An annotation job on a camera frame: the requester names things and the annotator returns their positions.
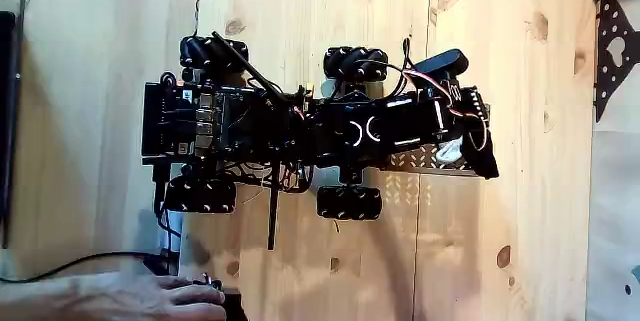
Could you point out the black leader arm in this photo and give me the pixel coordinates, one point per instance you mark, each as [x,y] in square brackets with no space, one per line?
[235,306]

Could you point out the white sock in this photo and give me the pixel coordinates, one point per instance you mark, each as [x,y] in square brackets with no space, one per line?
[449,151]

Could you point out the black perforated basket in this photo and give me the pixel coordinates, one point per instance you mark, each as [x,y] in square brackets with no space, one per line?
[420,158]

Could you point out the person's hand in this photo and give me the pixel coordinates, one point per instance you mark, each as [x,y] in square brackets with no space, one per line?
[150,298]

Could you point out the black mecanum wheel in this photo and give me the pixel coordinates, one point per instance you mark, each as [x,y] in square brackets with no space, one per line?
[200,196]
[350,202]
[210,53]
[355,63]

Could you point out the black perforated star plate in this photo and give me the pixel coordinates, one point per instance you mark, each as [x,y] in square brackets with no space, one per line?
[607,76]

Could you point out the black antenna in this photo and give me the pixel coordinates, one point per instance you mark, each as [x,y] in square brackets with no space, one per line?
[245,65]
[273,211]

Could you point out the black mobile base chassis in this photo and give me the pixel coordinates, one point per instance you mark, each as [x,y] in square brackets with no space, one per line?
[165,121]

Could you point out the thin black rod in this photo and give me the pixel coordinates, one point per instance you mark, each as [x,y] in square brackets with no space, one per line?
[14,111]

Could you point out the black panel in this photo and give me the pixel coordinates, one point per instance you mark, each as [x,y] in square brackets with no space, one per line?
[6,111]

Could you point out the black oval wrist camera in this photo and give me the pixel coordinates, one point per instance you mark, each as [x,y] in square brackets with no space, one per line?
[442,62]

